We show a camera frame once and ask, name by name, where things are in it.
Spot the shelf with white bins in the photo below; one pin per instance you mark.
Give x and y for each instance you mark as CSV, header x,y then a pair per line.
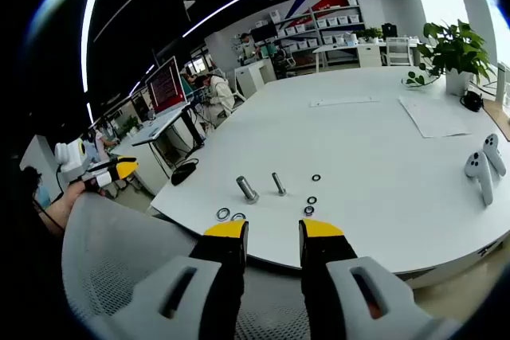
x,y
330,21

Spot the long white office desk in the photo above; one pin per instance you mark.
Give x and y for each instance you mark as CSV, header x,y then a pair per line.
x,y
137,161

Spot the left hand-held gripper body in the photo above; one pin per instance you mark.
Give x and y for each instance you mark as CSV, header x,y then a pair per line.
x,y
69,165

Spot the small potted plant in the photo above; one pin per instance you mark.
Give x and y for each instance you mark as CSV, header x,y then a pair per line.
x,y
370,33

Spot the white cylinder bottle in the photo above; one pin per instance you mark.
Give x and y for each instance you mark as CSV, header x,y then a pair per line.
x,y
502,83

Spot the white game controller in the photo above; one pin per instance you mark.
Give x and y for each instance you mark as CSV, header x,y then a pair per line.
x,y
494,153
480,174

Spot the grey mesh office chair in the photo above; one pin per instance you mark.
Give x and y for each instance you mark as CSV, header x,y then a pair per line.
x,y
119,260

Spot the white paper sheet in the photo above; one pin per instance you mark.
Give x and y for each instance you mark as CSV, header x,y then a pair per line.
x,y
434,117

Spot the large steel washer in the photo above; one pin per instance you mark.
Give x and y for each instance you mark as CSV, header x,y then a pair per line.
x,y
238,214
216,214

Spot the large potted green plant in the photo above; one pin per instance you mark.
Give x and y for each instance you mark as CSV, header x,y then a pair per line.
x,y
454,51

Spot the white background desk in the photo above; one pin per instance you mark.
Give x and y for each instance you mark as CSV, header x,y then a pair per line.
x,y
346,50

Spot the white slatted chair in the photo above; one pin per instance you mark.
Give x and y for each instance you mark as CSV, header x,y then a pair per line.
x,y
398,51

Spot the large threaded stud bolt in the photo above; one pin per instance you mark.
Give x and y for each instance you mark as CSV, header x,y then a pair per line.
x,y
244,186

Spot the black computer mouse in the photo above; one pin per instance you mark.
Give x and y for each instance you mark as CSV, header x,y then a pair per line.
x,y
183,173

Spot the white laptop with red screen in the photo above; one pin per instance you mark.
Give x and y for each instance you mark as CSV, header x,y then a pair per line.
x,y
167,85

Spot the black monitor on stand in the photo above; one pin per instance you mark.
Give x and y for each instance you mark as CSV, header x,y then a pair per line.
x,y
263,32

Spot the white cabinet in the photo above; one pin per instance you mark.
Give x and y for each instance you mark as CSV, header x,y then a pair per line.
x,y
251,77

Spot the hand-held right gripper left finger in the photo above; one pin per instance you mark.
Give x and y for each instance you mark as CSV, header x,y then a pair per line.
x,y
223,268

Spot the person's left hand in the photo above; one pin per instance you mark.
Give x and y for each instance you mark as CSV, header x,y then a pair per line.
x,y
73,195

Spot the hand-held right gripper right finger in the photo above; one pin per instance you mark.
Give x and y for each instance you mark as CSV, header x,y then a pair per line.
x,y
326,260

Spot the small threaded stud bolt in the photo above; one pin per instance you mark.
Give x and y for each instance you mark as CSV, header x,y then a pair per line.
x,y
277,180

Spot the tilted laptop stand table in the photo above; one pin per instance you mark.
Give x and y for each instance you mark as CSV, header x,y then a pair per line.
x,y
191,129

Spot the small black device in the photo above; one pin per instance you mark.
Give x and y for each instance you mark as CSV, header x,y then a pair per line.
x,y
472,101

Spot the small leafy desk plant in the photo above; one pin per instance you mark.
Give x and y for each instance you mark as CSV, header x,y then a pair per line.
x,y
129,125

